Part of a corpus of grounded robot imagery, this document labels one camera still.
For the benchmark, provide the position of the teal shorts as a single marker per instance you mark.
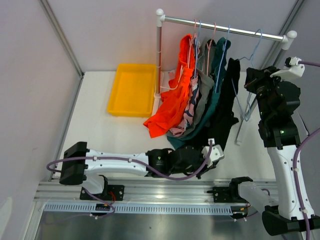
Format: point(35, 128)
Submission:
point(211, 69)

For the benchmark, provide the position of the orange shorts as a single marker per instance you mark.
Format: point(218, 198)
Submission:
point(170, 113)

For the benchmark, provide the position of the grey shorts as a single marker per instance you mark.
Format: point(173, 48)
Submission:
point(206, 84)

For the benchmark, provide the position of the pink hanger far left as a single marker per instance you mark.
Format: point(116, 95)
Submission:
point(189, 49)

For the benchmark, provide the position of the pink hanger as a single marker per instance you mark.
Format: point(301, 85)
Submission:
point(189, 49)
point(207, 51)

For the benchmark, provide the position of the black shorts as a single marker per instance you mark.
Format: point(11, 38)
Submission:
point(223, 119)

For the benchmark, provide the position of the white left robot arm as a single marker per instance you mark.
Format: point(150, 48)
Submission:
point(72, 166)

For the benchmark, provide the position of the silver clothes rack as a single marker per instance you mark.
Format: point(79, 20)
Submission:
point(285, 41)

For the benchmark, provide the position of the yellow plastic tray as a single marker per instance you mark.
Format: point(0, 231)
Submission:
point(133, 89)

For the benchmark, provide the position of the blue hanger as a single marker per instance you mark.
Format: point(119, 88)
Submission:
point(196, 46)
point(224, 46)
point(246, 114)

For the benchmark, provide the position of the pink patterned shorts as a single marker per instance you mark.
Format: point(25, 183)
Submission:
point(189, 111)

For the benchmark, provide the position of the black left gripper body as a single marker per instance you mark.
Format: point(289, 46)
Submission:
point(194, 168)

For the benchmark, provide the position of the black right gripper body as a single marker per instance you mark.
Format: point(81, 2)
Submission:
point(264, 85)

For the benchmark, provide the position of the grey slotted cable duct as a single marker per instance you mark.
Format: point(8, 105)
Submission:
point(135, 208)

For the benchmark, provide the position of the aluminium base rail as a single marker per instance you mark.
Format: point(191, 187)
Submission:
point(139, 190)

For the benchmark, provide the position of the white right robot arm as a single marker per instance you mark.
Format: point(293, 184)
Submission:
point(277, 99)

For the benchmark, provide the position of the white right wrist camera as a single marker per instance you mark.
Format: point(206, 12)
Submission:
point(293, 69)

